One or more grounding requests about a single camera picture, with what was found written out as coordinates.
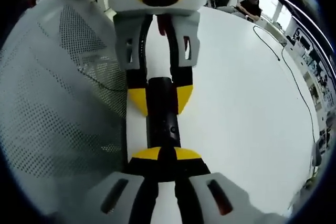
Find black cable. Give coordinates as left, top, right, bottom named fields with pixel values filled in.
left=253, top=25, right=318, bottom=145

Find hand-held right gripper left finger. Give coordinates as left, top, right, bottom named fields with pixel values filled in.
left=49, top=146, right=165, bottom=224

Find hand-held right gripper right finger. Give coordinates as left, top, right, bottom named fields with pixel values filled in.
left=172, top=147, right=287, bottom=224

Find black remote control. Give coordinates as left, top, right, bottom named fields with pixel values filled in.
left=145, top=76, right=183, bottom=149

